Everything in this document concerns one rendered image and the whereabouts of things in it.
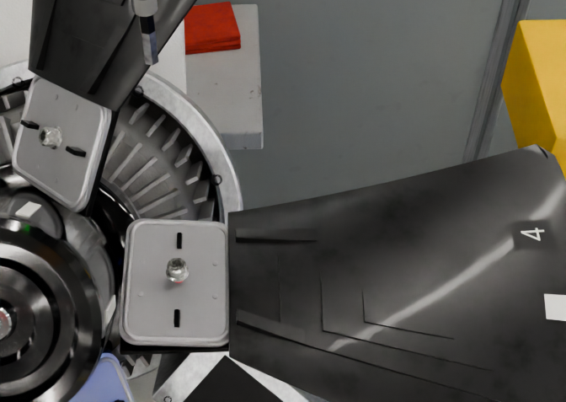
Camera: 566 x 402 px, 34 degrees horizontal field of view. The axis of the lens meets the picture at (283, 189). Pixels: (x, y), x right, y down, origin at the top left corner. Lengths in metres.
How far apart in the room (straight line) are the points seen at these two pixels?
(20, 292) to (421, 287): 0.23
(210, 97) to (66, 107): 0.59
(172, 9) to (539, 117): 0.46
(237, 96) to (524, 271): 0.60
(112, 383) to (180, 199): 0.14
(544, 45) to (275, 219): 0.41
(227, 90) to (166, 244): 0.58
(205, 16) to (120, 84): 0.71
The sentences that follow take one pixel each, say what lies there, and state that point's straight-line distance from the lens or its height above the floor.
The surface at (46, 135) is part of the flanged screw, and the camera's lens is 0.54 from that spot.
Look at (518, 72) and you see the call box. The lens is 0.93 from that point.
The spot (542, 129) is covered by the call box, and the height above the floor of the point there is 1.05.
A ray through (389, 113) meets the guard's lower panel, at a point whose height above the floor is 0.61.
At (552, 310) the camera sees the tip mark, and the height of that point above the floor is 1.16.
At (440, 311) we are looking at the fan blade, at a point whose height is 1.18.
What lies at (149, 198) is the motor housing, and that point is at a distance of 0.65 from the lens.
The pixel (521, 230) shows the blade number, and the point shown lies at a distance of 0.61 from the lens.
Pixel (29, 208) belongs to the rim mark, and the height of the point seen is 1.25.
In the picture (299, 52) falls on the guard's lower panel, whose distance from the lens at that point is 1.36.
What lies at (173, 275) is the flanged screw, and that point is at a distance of 0.54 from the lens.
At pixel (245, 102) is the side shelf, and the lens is 1.12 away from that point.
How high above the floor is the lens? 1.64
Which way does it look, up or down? 50 degrees down
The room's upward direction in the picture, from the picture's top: 2 degrees clockwise
